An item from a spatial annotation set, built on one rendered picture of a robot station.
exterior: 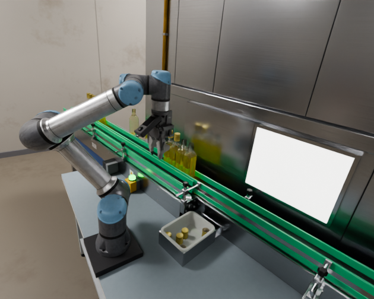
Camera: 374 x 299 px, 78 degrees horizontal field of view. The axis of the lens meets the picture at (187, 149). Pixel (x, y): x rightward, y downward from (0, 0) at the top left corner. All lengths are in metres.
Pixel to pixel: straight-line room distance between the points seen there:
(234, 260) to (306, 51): 0.94
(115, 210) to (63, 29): 3.11
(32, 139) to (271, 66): 0.97
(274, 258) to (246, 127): 0.60
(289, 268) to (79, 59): 3.53
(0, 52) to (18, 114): 0.78
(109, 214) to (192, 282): 0.44
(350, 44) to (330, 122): 0.27
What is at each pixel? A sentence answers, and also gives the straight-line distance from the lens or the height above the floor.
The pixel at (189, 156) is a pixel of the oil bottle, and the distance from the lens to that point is 1.26.
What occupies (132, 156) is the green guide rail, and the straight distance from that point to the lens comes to 1.54.
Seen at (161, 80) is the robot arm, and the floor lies 1.50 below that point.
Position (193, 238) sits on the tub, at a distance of 1.21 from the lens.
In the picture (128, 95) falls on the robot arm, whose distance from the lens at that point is 0.76.
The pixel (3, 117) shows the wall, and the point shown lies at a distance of 3.91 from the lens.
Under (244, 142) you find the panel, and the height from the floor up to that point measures 1.21.
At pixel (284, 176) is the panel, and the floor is 1.12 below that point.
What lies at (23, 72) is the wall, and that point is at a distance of 3.79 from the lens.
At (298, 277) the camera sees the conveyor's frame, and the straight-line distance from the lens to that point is 1.14.
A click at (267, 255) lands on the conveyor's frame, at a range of 1.15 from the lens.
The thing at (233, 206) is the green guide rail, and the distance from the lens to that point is 1.15.
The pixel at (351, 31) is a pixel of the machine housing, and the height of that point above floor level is 1.72.
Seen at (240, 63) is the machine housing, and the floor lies 1.57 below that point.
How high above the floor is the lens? 1.63
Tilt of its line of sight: 24 degrees down
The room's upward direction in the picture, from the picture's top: 5 degrees clockwise
